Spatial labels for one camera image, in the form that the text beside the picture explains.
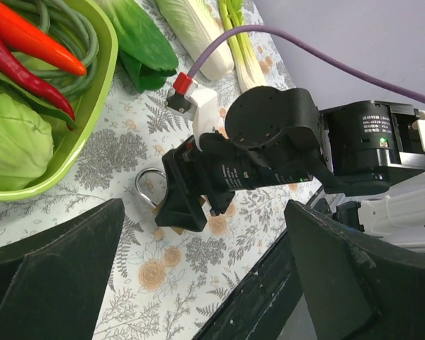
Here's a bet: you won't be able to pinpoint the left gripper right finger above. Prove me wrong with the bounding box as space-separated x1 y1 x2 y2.
285 200 425 339

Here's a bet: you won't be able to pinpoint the green plastic basket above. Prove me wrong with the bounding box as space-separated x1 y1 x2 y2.
0 1 118 202

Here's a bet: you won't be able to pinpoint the green round cabbage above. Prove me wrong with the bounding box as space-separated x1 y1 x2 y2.
0 92 54 191

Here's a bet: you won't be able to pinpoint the green long beans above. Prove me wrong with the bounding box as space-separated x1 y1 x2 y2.
4 1 99 101

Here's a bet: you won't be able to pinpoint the bok choy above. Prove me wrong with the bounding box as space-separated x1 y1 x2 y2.
96 1 179 94

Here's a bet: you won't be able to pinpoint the large brass padlock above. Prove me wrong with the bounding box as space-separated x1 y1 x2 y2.
134 167 166 215

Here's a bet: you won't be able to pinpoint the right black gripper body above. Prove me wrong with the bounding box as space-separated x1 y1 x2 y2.
165 133 313 215

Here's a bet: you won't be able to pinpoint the celery stalk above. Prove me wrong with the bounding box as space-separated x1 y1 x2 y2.
218 0 266 93

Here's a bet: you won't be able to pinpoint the green napa cabbage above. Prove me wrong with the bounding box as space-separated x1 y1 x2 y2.
156 0 234 81

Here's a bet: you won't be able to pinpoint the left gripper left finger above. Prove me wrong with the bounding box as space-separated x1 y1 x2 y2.
0 198 125 339

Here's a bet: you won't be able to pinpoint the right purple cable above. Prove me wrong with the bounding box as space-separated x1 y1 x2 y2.
189 24 425 254

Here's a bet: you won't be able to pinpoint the red chili pepper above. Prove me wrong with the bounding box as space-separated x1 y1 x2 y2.
0 2 86 76
0 38 75 121

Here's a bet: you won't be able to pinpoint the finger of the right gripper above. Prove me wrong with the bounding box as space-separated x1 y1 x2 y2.
155 155 206 232

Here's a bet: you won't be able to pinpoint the floral table mat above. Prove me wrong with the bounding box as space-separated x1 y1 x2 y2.
0 0 323 340

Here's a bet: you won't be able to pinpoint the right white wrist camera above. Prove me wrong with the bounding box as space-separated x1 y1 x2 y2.
164 72 219 151

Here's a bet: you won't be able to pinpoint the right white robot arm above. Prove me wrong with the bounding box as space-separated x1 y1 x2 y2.
155 84 425 237

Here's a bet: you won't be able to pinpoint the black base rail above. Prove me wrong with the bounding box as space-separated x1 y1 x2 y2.
194 198 341 340

